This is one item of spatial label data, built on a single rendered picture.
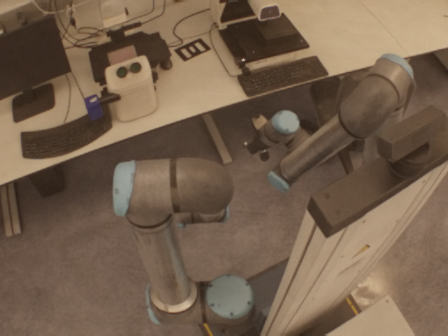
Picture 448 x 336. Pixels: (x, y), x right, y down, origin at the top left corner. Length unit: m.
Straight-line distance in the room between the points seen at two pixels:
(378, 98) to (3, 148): 1.74
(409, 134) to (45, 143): 1.74
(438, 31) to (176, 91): 1.69
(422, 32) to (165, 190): 2.17
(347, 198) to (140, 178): 0.44
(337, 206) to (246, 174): 2.10
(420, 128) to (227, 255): 1.97
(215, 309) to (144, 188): 0.59
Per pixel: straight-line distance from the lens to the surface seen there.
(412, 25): 2.81
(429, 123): 0.67
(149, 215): 0.96
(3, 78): 2.12
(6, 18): 2.51
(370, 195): 0.68
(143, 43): 2.12
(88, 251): 2.64
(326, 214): 0.64
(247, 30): 2.29
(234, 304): 1.40
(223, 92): 2.12
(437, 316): 2.68
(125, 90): 1.91
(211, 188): 0.94
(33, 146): 2.14
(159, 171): 0.93
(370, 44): 2.53
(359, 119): 1.13
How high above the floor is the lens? 2.35
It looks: 58 degrees down
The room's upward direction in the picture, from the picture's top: straight up
